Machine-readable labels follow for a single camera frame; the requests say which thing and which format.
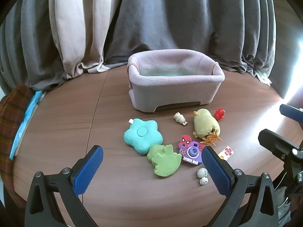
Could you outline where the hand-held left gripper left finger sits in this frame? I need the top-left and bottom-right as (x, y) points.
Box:
(24, 145), (104, 227)

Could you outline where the blue packet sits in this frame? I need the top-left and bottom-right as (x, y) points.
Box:
(9, 90), (44, 159)

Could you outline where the yellow chick plush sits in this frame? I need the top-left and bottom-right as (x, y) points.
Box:
(193, 108), (220, 139)

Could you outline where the green plush leaf toy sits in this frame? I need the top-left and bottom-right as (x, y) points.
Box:
(147, 144), (182, 177)

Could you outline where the teal flower cushion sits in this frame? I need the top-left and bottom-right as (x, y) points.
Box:
(123, 118), (164, 156)

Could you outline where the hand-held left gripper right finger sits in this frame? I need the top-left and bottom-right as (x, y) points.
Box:
(201, 146), (281, 227)

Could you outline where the pink fabric basket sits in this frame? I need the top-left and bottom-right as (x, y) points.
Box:
(127, 49), (226, 113)

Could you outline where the purple toy camera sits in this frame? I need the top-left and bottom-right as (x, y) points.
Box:
(179, 135), (206, 165)

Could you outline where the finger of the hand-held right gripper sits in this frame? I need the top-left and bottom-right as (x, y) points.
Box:
(258, 129), (303, 163)
(279, 103), (303, 123)

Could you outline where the white sheer curtain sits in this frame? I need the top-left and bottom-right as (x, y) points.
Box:
(254, 71), (273, 86)

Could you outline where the beige curtain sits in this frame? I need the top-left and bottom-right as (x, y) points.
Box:
(48, 0), (129, 78)

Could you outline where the small pink card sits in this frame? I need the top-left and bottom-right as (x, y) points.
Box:
(218, 146), (234, 160)

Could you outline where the brown plaid cloth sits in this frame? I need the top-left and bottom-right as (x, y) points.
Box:
(0, 84), (34, 208)

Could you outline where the small beige bear figurine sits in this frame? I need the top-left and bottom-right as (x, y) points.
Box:
(173, 112), (188, 126)

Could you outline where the grey curtain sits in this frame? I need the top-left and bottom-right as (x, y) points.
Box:
(104, 0), (278, 86)
(0, 0), (65, 94)

